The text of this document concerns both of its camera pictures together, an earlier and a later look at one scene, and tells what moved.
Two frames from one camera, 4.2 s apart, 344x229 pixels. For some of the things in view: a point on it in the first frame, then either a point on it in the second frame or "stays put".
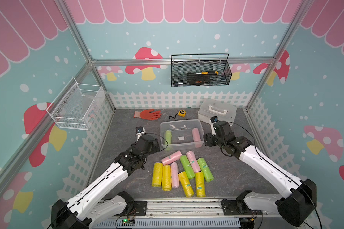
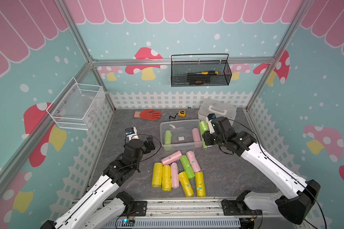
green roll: [168, 136] stays put
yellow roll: [157, 175] stays put
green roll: [208, 174] -> [204, 128]
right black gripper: [208, 139] stays put
